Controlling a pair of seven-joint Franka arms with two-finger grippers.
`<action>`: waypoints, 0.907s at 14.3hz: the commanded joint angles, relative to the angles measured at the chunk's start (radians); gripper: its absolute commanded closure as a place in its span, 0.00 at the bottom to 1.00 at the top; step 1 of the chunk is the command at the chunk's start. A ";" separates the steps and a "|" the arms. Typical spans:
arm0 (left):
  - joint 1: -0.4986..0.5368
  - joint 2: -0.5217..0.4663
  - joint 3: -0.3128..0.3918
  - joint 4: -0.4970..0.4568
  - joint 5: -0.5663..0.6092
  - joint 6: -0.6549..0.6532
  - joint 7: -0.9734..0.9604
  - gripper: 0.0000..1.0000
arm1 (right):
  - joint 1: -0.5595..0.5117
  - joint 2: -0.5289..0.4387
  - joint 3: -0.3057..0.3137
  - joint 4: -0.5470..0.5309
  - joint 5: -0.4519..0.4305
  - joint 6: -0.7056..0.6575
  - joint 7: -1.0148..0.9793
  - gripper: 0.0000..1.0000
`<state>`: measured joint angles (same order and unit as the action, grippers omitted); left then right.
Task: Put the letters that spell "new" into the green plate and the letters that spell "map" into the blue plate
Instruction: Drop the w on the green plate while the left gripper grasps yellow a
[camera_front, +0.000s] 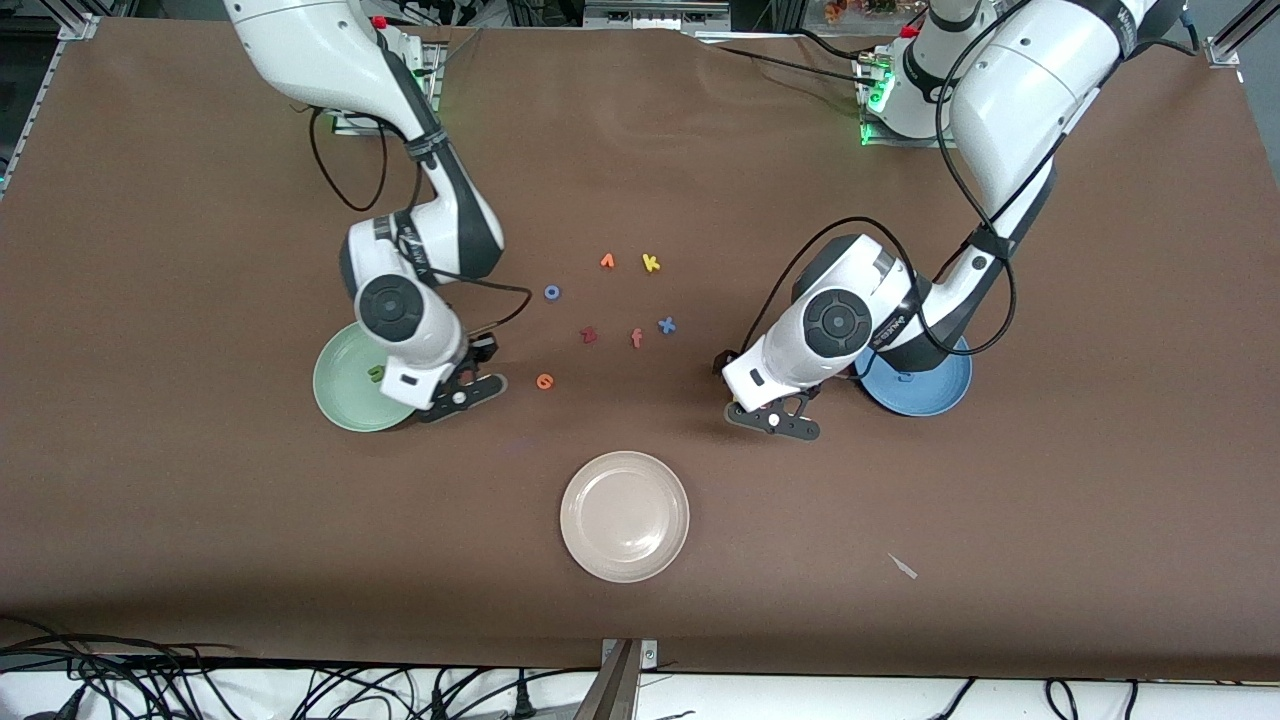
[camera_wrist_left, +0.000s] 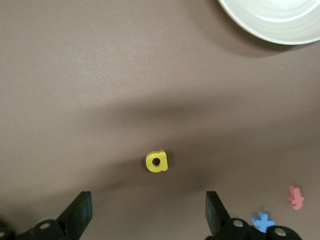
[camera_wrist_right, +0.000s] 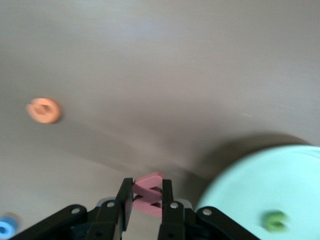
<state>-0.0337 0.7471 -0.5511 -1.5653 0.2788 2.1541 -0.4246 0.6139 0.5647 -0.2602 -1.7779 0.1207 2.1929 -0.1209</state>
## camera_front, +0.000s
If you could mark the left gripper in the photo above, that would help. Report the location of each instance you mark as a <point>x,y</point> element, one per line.
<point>720,361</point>

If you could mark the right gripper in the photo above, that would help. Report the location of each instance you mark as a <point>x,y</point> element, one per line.
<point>474,354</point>

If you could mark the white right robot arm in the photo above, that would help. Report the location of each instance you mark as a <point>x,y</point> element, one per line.
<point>320,50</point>

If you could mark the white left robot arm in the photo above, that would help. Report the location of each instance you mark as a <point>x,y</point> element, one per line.
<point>1030,90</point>

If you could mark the green plate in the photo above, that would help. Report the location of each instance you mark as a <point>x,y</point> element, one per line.
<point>340,390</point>

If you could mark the blue plate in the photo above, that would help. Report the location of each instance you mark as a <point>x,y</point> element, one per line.
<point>940,385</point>

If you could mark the beige plate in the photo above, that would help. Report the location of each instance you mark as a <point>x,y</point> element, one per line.
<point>625,517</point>

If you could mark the small white paper scrap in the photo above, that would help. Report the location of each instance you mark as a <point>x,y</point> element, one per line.
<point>903,567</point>

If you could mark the dark grey metal bar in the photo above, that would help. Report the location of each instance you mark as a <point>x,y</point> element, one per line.
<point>610,695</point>

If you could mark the grey metal box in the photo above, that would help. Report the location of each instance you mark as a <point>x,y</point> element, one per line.
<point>655,15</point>

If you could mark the colourful small objects pile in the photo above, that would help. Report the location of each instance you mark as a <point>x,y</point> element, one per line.
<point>860,10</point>

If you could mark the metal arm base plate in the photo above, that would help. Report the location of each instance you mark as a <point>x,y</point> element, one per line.
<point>436,100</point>
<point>900,143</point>

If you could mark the small metal table bracket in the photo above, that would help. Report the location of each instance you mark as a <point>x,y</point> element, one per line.
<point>650,655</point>

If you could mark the aluminium frame profile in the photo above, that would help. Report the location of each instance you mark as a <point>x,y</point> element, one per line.
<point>75,25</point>
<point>1225,48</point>

